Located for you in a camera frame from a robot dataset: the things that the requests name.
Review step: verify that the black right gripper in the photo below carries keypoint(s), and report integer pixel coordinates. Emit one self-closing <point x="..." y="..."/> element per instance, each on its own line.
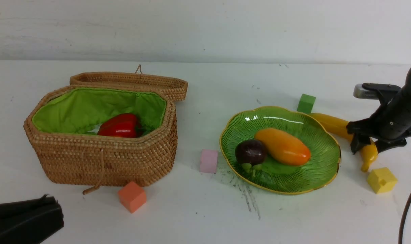
<point x="390" y="124"/>

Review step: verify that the yellow toy banana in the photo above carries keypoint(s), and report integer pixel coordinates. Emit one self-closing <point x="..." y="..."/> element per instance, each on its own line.
<point x="337" y="127"/>

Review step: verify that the orange yellow toy mango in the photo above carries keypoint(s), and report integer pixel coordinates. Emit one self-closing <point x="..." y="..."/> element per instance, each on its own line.
<point x="284" y="147"/>

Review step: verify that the purple toy mangosteen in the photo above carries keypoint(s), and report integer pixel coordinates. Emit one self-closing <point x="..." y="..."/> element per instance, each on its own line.
<point x="251" y="154"/>

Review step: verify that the red toy bell pepper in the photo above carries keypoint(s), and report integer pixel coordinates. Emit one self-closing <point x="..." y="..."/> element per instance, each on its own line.
<point x="125" y="125"/>

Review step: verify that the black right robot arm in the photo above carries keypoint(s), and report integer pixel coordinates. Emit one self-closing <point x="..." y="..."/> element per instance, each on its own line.
<point x="402" y="98"/>

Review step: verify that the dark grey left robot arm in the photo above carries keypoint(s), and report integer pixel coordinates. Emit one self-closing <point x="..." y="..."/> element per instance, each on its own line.
<point x="31" y="221"/>

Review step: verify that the yellow foam cube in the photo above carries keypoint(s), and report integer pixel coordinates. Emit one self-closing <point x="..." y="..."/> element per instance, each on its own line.
<point x="381" y="180"/>

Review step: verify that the green glass leaf plate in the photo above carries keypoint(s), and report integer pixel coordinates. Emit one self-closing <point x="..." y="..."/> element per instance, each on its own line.
<point x="275" y="177"/>

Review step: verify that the green foam cube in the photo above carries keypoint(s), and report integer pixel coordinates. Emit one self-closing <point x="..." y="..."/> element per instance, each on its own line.
<point x="306" y="103"/>

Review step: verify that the pink foam cube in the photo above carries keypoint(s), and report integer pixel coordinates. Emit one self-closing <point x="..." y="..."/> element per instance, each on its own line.
<point x="208" y="161"/>

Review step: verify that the woven wicker basket lid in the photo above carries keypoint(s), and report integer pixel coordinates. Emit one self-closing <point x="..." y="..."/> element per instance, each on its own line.
<point x="173" y="88"/>

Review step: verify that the orange foam cube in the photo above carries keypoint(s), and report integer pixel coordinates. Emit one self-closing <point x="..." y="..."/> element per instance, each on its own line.
<point x="132" y="197"/>

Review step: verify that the woven wicker basket green lining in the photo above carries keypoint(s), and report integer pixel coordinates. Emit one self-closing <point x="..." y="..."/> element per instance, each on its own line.
<point x="59" y="130"/>

